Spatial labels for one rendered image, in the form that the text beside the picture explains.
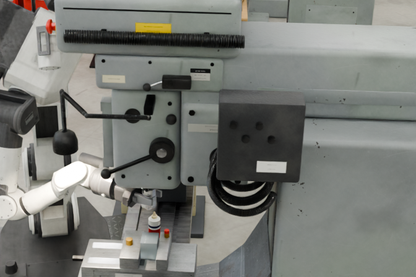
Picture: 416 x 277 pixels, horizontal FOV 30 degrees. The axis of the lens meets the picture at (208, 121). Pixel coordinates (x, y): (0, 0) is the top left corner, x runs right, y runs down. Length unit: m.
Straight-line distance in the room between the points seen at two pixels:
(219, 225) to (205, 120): 2.38
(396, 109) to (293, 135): 0.40
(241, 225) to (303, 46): 2.50
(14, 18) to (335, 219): 1.15
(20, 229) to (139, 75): 1.54
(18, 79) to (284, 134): 0.97
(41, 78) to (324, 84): 0.89
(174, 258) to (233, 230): 1.93
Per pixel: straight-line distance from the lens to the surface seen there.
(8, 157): 2.46
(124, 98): 2.08
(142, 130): 2.12
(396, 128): 2.10
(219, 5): 1.94
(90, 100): 5.88
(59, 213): 3.16
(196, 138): 2.09
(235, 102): 1.77
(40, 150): 2.92
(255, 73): 2.02
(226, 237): 4.32
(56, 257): 3.24
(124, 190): 2.32
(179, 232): 2.71
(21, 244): 3.34
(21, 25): 2.48
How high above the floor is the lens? 2.47
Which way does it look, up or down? 26 degrees down
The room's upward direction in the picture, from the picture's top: 2 degrees clockwise
